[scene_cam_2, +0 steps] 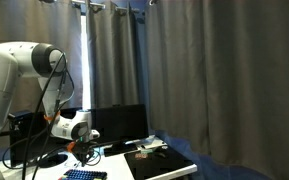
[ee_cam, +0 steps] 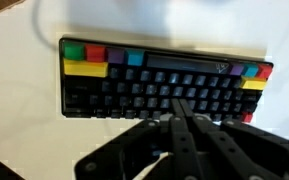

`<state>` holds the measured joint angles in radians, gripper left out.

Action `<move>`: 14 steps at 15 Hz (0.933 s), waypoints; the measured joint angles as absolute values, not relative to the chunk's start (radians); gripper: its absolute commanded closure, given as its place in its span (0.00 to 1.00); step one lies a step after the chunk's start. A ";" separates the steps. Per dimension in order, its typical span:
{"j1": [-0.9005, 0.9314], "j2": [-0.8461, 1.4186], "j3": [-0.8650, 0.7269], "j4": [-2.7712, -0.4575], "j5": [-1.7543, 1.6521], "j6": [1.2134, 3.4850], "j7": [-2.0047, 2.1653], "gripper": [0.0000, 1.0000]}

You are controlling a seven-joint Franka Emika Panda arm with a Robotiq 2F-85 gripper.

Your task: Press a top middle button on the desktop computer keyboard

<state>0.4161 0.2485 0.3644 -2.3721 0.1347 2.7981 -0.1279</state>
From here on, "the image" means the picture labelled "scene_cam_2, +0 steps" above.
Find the black monitor stand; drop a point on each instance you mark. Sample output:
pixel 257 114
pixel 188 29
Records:
pixel 117 149

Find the black desk mat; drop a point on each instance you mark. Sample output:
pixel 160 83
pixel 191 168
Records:
pixel 164 165

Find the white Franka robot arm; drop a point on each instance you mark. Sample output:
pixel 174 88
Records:
pixel 4 66

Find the black computer monitor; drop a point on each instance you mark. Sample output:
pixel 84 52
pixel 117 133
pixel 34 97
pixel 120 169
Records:
pixel 127 121

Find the metal curtain rod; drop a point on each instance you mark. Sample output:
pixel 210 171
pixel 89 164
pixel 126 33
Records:
pixel 95 4

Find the red checkered card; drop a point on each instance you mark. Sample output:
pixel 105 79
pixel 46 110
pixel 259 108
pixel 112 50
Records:
pixel 140 155

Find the black keyboard with coloured keys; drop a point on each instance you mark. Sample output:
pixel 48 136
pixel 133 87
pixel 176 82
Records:
pixel 84 174

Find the green white packet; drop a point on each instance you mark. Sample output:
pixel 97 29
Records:
pixel 146 152

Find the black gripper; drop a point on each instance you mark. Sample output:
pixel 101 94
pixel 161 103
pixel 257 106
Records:
pixel 83 148

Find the dark fabric curtain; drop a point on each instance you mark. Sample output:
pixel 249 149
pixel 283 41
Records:
pixel 224 76
pixel 27 23
pixel 114 56

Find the large black monitor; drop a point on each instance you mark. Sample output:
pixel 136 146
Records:
pixel 27 133

